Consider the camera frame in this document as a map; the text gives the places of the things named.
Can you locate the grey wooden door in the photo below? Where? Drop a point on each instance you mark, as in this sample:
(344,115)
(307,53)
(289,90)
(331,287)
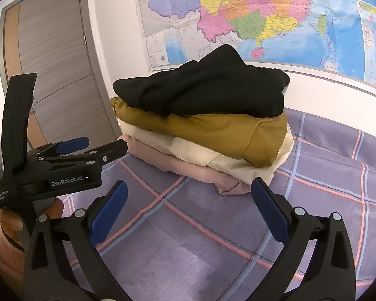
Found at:
(56,53)

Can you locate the cream garment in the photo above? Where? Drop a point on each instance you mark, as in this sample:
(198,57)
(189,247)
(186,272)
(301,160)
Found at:
(191,150)

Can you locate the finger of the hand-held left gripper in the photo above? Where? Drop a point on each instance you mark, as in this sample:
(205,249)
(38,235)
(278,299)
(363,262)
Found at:
(116,149)
(72,145)

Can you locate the person's left hand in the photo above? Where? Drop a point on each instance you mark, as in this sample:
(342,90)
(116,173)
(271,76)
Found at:
(11,222)

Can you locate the colourful wall map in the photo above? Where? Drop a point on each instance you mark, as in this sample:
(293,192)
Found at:
(269,12)

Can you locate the pale pink garment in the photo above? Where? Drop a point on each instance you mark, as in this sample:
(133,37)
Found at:
(232,185)

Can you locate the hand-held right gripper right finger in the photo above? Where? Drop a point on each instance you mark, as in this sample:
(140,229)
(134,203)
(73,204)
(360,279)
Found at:
(271,214)

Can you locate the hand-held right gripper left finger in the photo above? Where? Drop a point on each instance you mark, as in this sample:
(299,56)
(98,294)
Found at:
(109,214)

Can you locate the purple plaid bed sheet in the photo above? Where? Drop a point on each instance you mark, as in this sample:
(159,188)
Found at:
(206,257)

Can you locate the person's left forearm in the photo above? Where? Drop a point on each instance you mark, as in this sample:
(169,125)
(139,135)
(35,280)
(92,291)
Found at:
(6,258)

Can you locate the mustard garment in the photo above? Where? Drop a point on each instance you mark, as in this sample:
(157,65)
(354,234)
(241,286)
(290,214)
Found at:
(206,131)

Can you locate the black coat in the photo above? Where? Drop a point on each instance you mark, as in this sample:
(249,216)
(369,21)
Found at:
(206,91)

